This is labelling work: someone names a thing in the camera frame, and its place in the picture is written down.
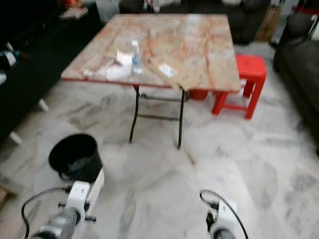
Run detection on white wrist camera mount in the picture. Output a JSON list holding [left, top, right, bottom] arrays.
[[67, 169, 106, 216], [211, 200, 239, 239]]

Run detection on red plastic stool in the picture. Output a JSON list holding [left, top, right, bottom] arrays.
[[211, 54, 268, 120]]

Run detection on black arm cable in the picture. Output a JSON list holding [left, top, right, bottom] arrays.
[[199, 190, 249, 239], [21, 186, 73, 239]]

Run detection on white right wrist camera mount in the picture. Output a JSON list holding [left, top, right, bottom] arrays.
[[211, 200, 239, 239]]

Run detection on pale book stack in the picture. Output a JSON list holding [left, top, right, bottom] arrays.
[[58, 7, 88, 21]]

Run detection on clear plastic water bottle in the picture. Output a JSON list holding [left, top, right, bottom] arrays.
[[131, 40, 143, 75]]

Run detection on pale flat wrapper packet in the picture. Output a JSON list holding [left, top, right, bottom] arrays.
[[82, 54, 116, 78]]

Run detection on dark fabric armchair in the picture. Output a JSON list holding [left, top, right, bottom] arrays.
[[273, 12, 319, 156]]

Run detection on large flat white paper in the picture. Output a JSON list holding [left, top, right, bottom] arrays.
[[103, 65, 133, 81]]

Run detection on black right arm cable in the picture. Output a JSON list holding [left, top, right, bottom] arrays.
[[199, 190, 249, 239]]

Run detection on upright brown cardboard box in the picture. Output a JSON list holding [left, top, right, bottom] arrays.
[[254, 5, 283, 43]]

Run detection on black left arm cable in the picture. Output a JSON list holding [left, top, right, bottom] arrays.
[[21, 186, 73, 239]]

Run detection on brown cardboard sheet with label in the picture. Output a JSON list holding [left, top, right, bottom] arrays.
[[147, 56, 201, 92]]

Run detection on small crumpled white tissue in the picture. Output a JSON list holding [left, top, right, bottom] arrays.
[[115, 49, 133, 67]]

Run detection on black round rubbish bin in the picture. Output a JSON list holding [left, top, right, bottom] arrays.
[[48, 133, 103, 184]]

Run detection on marble pattern folding table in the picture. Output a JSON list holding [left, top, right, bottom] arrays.
[[61, 13, 241, 150]]

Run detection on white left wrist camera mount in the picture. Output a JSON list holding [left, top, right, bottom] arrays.
[[67, 169, 106, 216]]

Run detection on small red bucket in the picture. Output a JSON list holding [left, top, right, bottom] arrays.
[[189, 88, 209, 101]]

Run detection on black low cabinet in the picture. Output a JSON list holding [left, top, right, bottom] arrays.
[[0, 0, 103, 145]]

